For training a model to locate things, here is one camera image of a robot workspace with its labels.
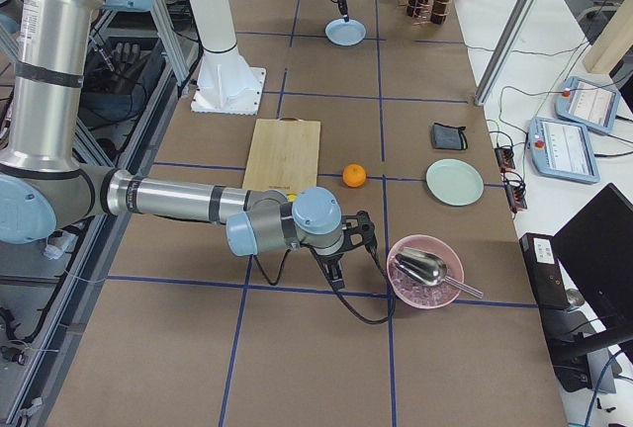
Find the teach pendant tablet far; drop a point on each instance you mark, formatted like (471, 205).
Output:
(588, 103)

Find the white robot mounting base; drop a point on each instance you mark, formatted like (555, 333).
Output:
(226, 84)

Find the teach pendant tablet near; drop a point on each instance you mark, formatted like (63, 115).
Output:
(562, 150)

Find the teach pendant tablet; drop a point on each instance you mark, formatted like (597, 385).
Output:
(562, 150)
(588, 103)

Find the pink bowl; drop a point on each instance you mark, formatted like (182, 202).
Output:
(414, 293)

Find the aluminium frame post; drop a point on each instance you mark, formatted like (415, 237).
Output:
(504, 47)

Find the black laptop monitor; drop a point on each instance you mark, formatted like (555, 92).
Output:
(595, 249)

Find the orange fruit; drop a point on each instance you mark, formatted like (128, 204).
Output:
(354, 175)

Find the metal scoop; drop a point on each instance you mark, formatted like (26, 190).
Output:
(430, 270)

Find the light blue plate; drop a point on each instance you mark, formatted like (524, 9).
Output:
(345, 33)

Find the folded grey cloth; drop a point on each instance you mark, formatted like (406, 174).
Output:
(448, 137)

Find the copper wire bottle rack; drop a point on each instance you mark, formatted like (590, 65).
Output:
(422, 12)

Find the light green plate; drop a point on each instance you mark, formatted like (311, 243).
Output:
(454, 182)

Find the wooden cutting board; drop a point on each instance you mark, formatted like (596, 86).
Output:
(283, 155)

